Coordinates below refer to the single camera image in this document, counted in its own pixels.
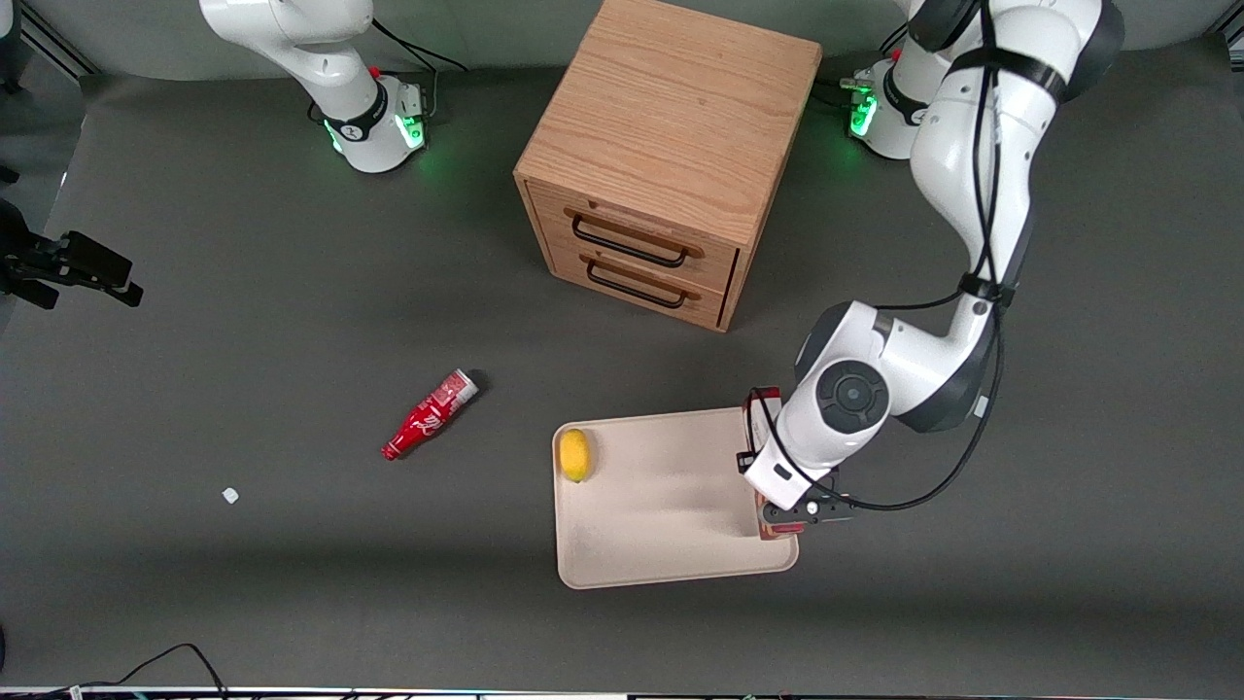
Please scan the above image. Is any dark aluminium frame rail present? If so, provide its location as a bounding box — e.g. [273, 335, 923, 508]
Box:
[17, 0, 101, 81]

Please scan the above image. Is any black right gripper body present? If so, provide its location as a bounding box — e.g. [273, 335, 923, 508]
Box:
[0, 197, 61, 285]

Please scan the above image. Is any thin black floor cable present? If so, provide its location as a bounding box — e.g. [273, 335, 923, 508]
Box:
[73, 643, 230, 699]

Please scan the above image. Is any red cola bottle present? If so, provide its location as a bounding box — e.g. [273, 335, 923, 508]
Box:
[381, 368, 481, 463]

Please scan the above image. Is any black arm base cable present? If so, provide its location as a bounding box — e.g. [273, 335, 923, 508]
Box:
[816, 27, 910, 113]
[371, 17, 469, 120]

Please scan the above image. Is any black right arm base cable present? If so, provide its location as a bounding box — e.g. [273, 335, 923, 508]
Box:
[371, 17, 469, 120]

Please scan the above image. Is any red cookie box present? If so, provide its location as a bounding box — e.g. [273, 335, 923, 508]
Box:
[742, 386, 809, 543]

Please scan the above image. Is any yellow lemon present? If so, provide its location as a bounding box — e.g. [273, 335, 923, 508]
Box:
[558, 428, 593, 484]

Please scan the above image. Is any wooden drawer with black handle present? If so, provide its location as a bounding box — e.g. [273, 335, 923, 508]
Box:
[547, 241, 732, 328]
[528, 183, 742, 295]

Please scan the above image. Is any black left arm base cable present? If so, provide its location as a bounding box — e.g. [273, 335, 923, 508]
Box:
[816, 27, 910, 113]

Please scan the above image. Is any beige plastic tray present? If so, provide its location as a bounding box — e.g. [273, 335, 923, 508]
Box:
[552, 405, 800, 591]

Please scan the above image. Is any oak wooden drawer cabinet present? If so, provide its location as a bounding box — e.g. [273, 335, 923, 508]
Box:
[513, 0, 825, 334]

